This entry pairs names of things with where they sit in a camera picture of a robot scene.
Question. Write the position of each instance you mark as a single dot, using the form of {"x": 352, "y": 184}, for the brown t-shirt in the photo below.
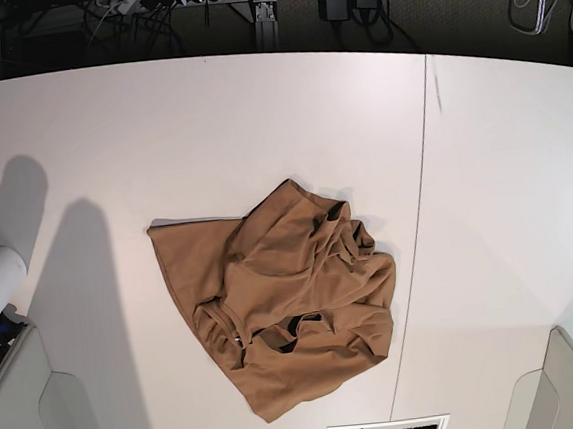
{"x": 290, "y": 301}

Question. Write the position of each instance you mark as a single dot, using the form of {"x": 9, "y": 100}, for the black power adapter left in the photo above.
{"x": 334, "y": 10}

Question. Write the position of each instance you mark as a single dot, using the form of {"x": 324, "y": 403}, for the grey left chair back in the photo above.
{"x": 33, "y": 396}

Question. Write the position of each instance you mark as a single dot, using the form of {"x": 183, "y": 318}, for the grey chair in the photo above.
{"x": 33, "y": 396}
{"x": 543, "y": 398}

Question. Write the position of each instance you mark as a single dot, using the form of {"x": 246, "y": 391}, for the white power strip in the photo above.
{"x": 119, "y": 7}

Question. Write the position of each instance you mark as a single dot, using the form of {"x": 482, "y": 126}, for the grey right chair back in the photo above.
{"x": 543, "y": 398}

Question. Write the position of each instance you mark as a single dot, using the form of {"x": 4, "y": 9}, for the aluminium table leg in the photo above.
{"x": 263, "y": 17}

